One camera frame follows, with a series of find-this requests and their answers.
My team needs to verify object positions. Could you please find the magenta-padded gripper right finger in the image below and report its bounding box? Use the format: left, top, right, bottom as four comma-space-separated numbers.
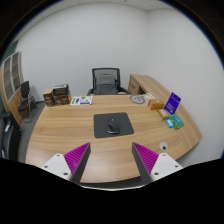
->
131, 142, 184, 185

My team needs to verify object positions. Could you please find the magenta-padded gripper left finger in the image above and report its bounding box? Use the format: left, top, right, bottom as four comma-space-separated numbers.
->
40, 142, 92, 185

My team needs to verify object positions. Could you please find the dark grey computer mouse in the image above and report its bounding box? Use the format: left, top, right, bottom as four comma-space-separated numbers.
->
106, 117, 120, 135

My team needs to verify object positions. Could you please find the dark grey mouse pad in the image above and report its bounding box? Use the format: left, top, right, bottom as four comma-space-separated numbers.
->
93, 111, 135, 139

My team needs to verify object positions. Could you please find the small blue packet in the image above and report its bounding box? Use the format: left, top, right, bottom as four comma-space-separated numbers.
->
165, 118, 175, 129

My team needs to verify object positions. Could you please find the green packet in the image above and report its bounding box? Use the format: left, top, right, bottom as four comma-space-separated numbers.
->
168, 113, 185, 130

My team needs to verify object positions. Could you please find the small tan box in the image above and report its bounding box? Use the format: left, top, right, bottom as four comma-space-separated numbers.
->
157, 108, 171, 121

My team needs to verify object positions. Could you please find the black leather armchair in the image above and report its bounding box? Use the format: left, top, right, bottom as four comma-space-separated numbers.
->
0, 111, 23, 163

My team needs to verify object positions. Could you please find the small orange box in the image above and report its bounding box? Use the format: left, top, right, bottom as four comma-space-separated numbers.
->
147, 98, 166, 111

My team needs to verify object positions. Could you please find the purple card stand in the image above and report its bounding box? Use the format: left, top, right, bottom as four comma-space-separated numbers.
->
163, 91, 182, 116

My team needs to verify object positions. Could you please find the tall brown cardboard box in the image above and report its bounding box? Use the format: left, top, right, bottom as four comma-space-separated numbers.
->
42, 88, 56, 108

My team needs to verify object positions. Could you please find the white sheet with coloured stickers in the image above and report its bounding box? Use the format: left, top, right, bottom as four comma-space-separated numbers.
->
69, 95, 94, 106

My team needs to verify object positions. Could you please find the black and silver box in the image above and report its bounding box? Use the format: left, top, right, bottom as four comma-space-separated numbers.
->
52, 83, 70, 97

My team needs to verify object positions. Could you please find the wooden shelf cabinet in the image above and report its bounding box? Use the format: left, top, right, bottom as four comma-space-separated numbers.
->
0, 50, 26, 126

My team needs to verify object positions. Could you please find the black visitor chair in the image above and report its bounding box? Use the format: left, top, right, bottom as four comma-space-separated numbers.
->
17, 80, 38, 123

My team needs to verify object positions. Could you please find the wooden side desk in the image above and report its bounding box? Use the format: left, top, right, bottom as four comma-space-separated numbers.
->
127, 73, 168, 101

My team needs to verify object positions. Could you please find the grey backpack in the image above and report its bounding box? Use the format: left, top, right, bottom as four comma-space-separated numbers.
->
95, 73, 118, 95

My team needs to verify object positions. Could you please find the black mesh office chair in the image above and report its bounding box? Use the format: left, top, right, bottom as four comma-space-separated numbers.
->
86, 67, 132, 97

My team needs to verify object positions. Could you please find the white round cable grommet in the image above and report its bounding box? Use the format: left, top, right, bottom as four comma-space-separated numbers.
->
158, 141, 169, 152

